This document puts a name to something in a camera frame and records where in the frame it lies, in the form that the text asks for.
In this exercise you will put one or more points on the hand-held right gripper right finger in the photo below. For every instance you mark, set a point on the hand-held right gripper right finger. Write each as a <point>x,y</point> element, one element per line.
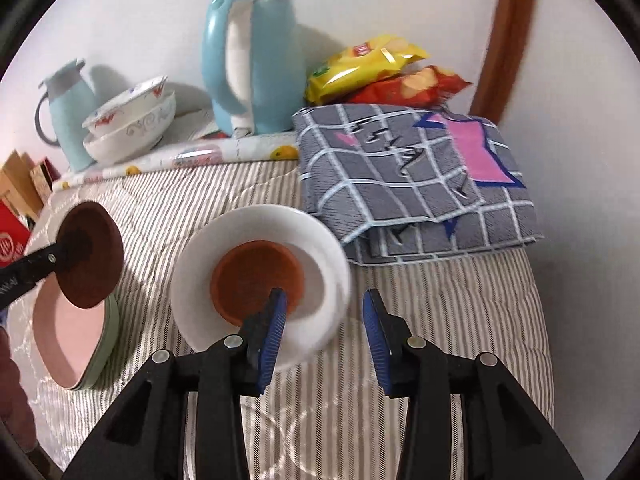
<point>375,345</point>

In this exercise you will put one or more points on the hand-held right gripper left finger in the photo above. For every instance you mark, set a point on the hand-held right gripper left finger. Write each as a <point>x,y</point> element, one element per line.
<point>272,340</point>

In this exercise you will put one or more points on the striped quilted blanket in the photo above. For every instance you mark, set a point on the striped quilted blanket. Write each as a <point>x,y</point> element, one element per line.
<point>425,285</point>

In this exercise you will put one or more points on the light blue electric kettle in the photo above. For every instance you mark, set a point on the light blue electric kettle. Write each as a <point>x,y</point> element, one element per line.
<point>270,60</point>

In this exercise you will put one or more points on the large white swirl print bowl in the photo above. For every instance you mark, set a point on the large white swirl print bowl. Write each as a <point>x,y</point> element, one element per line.
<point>120,150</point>

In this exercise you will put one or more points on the brown wooden door frame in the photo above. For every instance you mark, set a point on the brown wooden door frame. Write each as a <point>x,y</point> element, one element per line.
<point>510,35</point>

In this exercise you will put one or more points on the red and blue print bowl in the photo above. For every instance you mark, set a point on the red and blue print bowl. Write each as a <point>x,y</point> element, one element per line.
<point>120,110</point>

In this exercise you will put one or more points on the grey plaid folded cloth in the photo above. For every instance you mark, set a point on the grey plaid folded cloth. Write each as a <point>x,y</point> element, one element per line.
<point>400,185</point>

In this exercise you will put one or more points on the brown patterned book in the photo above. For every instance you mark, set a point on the brown patterned book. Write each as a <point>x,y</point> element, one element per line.
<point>42,180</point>

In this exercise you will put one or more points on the pink square plate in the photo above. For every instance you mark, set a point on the pink square plate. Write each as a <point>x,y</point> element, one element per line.
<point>65,330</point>

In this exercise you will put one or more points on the red chip bag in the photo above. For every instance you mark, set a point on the red chip bag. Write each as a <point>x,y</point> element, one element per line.
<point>415,87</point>

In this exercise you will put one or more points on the plain white bowl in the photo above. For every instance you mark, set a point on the plain white bowl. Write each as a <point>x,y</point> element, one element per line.
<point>200,270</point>

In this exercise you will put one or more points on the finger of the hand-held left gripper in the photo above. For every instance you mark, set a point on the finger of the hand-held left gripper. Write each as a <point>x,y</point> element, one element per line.
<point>45,260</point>

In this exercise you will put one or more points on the fruit print table cover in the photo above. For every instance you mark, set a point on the fruit print table cover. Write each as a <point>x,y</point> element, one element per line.
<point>200,155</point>

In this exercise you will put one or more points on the red paper bag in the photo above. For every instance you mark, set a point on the red paper bag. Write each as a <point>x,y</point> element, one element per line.
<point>10,240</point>

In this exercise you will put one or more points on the yellow chip bag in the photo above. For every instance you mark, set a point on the yellow chip bag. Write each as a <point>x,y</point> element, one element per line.
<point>360,67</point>

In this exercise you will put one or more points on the brown cardboard boxes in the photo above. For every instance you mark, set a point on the brown cardboard boxes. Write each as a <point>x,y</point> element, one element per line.
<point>15,180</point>

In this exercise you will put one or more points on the green square plate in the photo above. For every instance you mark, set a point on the green square plate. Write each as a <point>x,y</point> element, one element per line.
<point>109,340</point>

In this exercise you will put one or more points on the light blue thermos jug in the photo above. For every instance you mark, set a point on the light blue thermos jug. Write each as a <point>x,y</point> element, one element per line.
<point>75,125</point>

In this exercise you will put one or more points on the small brown bowl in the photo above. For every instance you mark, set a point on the small brown bowl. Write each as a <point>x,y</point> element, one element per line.
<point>95,280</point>
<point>250,280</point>

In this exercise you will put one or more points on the person's left hand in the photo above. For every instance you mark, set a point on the person's left hand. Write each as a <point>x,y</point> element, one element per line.
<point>12,390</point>

